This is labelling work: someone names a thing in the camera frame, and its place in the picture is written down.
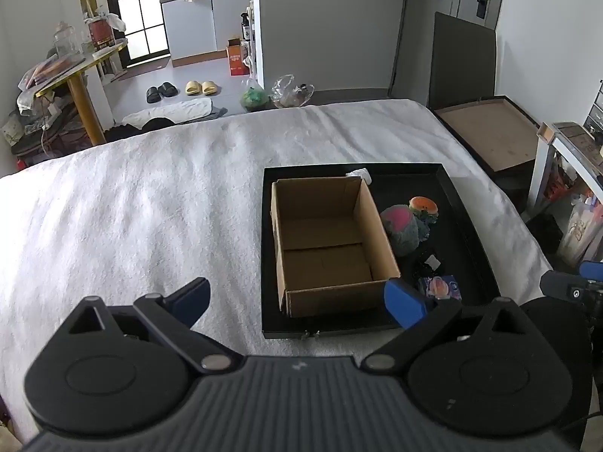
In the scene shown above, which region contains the white floor towel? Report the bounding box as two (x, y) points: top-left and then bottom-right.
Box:
(123, 98), (214, 125)

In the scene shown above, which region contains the dark leaning board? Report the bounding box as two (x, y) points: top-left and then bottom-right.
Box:
(428, 12), (497, 109)

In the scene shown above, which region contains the white side table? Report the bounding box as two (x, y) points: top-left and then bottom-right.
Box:
(526, 122), (603, 264)

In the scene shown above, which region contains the black coat stand pole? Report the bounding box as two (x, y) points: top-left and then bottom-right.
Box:
(387, 0), (418, 99)

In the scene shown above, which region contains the round table with yellow leg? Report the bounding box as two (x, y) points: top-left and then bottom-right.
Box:
(35, 40), (129, 146)

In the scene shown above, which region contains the red box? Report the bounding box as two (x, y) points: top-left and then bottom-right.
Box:
(85, 16), (116, 50)

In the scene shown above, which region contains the white shopping bag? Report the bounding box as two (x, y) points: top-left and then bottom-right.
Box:
(558, 195), (603, 267)

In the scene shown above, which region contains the brown cardboard box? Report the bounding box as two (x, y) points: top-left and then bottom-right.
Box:
(270, 176), (401, 318)

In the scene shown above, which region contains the burger squishy toy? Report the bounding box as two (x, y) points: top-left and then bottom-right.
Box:
(408, 196), (440, 220)

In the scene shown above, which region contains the pile of bags under table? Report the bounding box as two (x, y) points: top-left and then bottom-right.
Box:
(9, 89), (95, 156)

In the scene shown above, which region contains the black clothes pile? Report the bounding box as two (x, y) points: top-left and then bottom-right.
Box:
(104, 118), (177, 142)

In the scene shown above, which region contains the green plastic bag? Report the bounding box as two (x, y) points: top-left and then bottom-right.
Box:
(241, 86), (270, 111)

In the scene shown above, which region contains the white kitchen cabinet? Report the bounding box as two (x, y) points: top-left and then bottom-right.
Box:
(160, 0), (255, 67)

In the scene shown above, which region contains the white fluffy blanket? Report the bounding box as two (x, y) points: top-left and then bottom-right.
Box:
(0, 99), (554, 438)

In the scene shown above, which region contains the black tray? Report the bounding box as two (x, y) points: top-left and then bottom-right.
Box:
(261, 163), (501, 340)

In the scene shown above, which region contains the glass jar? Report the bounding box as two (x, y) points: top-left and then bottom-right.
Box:
(53, 21), (80, 57)

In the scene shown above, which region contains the orange carton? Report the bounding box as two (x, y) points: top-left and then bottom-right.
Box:
(225, 38), (251, 76)

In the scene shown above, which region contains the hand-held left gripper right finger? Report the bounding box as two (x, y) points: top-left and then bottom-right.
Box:
(363, 279), (531, 373)

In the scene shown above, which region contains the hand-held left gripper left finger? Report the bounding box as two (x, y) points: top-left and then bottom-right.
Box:
(61, 277), (233, 374)

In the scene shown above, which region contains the grey and pink plush toy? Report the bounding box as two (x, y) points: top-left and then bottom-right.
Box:
(380, 205), (430, 257)

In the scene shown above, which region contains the small black fuzzy item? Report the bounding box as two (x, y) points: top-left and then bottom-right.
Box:
(413, 254), (444, 284)

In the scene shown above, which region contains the clear plastic bag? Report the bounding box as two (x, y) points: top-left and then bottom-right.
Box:
(271, 74), (315, 108)

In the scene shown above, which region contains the brown framed board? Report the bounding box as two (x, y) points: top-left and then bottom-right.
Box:
(432, 95), (542, 175)

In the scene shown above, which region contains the stack of books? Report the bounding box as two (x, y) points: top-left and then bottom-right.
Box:
(26, 54), (88, 88)

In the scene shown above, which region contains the black framed glass door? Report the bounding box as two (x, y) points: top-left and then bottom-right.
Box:
(96, 0), (169, 60)

